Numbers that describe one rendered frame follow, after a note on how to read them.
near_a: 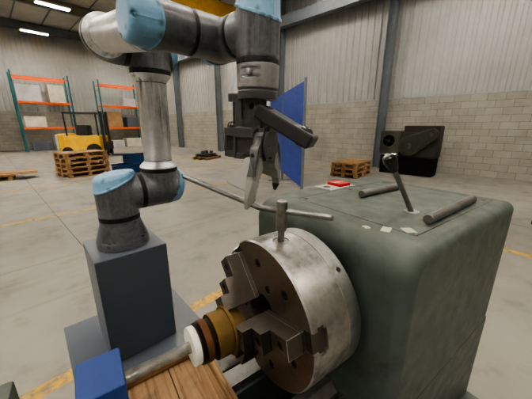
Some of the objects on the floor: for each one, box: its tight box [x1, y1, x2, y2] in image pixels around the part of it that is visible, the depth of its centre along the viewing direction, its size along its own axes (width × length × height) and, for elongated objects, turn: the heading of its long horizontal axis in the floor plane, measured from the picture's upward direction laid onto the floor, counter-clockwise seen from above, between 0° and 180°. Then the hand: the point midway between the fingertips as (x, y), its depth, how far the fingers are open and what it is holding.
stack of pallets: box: [52, 150, 111, 179], centre depth 823 cm, size 126×86×73 cm
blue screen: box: [268, 77, 308, 190], centre depth 709 cm, size 412×80×235 cm, turn 8°
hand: (265, 199), depth 52 cm, fingers open, 14 cm apart
